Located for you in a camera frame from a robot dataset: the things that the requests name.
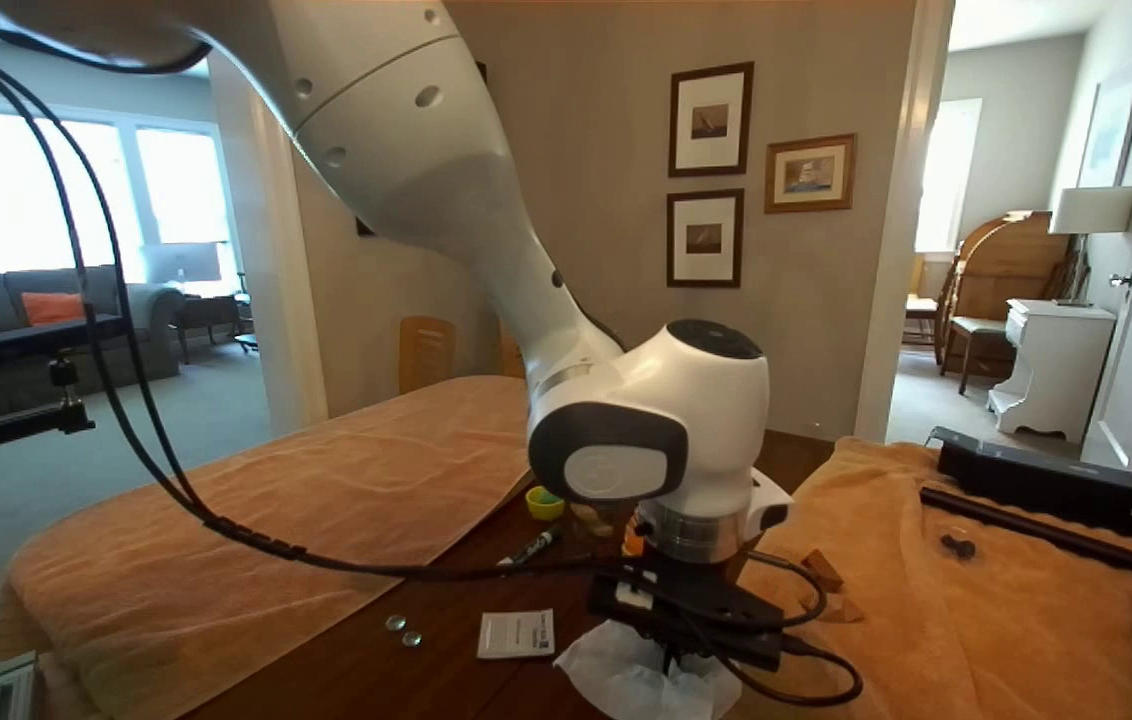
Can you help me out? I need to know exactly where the white paper towel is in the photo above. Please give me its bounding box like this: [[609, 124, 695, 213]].
[[554, 619, 743, 720]]

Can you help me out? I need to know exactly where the wide orange towel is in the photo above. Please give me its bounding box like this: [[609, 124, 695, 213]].
[[726, 437, 1132, 720]]

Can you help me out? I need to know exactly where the long orange towel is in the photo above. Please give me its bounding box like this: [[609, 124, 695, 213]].
[[0, 375, 533, 720]]

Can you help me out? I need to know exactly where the black marker pen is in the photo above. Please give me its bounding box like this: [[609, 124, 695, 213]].
[[496, 527, 563, 569]]

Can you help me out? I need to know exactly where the white paper packet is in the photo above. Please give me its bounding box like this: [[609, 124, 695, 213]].
[[476, 608, 556, 661]]

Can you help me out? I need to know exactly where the black rod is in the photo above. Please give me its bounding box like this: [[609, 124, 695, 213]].
[[918, 486, 1132, 579]]

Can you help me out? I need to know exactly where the small dark framed picture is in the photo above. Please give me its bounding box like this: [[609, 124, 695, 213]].
[[665, 188, 746, 290]]

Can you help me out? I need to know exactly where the wooden chair back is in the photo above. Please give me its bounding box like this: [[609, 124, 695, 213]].
[[397, 315, 458, 395]]

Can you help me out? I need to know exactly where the wooden chair with cushion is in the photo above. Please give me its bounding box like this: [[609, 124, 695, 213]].
[[938, 262, 1015, 395]]

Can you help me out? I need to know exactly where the long black box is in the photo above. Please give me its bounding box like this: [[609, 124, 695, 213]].
[[926, 426, 1132, 557]]

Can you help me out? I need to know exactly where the white cabinet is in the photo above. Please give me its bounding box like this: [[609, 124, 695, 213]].
[[987, 297, 1119, 443]]

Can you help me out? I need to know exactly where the gold framed picture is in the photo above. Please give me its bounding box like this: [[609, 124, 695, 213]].
[[763, 133, 858, 215]]

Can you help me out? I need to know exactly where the wooden roll-top desk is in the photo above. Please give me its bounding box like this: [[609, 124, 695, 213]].
[[934, 209, 1079, 353]]

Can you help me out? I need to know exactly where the tall dark framed picture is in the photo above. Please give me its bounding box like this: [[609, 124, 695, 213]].
[[667, 61, 756, 179]]

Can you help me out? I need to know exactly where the narrow window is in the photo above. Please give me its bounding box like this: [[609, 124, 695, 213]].
[[914, 97, 984, 254]]

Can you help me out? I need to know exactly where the table lamp white shade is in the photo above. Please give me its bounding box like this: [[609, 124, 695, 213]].
[[1047, 185, 1132, 308]]

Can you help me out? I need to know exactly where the dark side table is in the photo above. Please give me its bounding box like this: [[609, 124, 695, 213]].
[[170, 292, 245, 365]]

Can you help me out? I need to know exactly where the orange pillow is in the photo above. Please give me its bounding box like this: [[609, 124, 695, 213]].
[[20, 290, 88, 327]]

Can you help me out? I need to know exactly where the large window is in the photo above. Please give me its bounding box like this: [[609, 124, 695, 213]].
[[0, 90, 239, 279]]

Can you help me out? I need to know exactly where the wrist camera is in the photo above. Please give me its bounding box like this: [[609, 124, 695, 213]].
[[586, 570, 789, 673]]

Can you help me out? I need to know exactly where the large framed wall picture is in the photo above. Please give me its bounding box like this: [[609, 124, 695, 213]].
[[1075, 44, 1132, 189]]

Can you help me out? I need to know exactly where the camera on mount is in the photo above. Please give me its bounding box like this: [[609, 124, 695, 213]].
[[0, 314, 128, 467]]

